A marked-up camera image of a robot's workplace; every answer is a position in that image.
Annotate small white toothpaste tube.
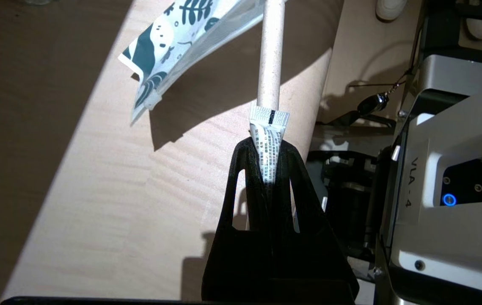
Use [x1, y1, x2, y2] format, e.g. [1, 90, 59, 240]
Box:
[249, 105, 291, 185]

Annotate silver robot base chassis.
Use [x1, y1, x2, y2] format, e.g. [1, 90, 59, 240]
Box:
[374, 53, 482, 305]

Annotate white toothbrush black bristles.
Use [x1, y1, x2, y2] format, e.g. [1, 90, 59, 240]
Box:
[256, 0, 288, 111]

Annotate black chassis part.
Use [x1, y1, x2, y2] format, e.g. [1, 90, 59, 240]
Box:
[308, 148, 394, 261]

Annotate blue patterned zip pouch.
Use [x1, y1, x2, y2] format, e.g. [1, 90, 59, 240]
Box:
[118, 0, 264, 125]

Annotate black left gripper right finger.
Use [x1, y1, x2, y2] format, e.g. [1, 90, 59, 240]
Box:
[272, 142, 360, 291]

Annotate black key fob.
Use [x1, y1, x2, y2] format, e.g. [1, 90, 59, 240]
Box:
[356, 93, 390, 116]

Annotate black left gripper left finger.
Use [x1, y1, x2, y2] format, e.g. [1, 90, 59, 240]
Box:
[202, 138, 273, 301]

